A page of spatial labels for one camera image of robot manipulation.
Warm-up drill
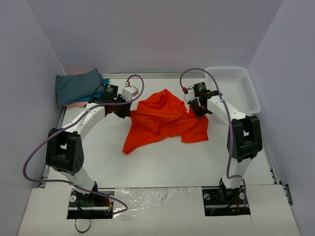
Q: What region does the orange t shirt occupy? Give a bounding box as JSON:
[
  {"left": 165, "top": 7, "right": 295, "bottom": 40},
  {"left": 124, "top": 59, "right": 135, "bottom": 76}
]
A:
[{"left": 123, "top": 89, "right": 209, "bottom": 154}]

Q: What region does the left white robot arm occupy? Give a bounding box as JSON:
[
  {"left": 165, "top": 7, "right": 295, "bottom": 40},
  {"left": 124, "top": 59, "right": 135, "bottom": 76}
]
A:
[{"left": 46, "top": 84, "right": 139, "bottom": 206}]

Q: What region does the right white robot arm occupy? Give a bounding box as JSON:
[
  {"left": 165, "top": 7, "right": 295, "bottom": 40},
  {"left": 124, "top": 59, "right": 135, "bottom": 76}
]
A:
[{"left": 183, "top": 82, "right": 262, "bottom": 203}]

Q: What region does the folded blue t shirt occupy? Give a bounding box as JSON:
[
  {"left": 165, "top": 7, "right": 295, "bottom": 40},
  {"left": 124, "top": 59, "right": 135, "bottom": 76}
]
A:
[{"left": 74, "top": 78, "right": 110, "bottom": 102}]

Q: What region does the white plastic basket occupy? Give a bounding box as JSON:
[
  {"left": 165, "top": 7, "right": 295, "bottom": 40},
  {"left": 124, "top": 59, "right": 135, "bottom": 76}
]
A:
[{"left": 205, "top": 66, "right": 261, "bottom": 115}]

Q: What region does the folded pink t shirt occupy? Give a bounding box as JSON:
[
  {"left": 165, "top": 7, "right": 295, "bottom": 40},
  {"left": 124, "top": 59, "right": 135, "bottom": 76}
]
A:
[{"left": 65, "top": 102, "right": 88, "bottom": 108}]

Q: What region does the folded grey t shirt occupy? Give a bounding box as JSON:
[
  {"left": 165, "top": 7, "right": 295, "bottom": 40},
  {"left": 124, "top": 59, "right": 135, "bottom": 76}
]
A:
[{"left": 55, "top": 68, "right": 103, "bottom": 107}]

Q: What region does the white foam board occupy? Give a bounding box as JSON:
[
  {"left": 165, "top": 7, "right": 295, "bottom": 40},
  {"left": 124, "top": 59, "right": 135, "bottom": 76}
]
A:
[{"left": 19, "top": 185, "right": 299, "bottom": 236}]

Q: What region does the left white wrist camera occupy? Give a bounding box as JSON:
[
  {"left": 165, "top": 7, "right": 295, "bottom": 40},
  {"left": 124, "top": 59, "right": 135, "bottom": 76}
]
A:
[{"left": 121, "top": 86, "right": 139, "bottom": 102}]

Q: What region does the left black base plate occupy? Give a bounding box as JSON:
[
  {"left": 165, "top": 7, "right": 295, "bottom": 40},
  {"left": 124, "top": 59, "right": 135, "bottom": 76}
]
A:
[{"left": 67, "top": 189, "right": 113, "bottom": 219}]

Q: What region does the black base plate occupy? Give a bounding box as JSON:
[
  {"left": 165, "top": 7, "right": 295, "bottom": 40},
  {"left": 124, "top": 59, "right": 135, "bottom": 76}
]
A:
[
  {"left": 67, "top": 189, "right": 113, "bottom": 219},
  {"left": 202, "top": 187, "right": 251, "bottom": 217}
]

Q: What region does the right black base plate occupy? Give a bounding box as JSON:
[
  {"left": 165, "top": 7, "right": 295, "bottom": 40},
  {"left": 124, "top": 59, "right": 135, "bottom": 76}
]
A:
[{"left": 202, "top": 187, "right": 251, "bottom": 217}]

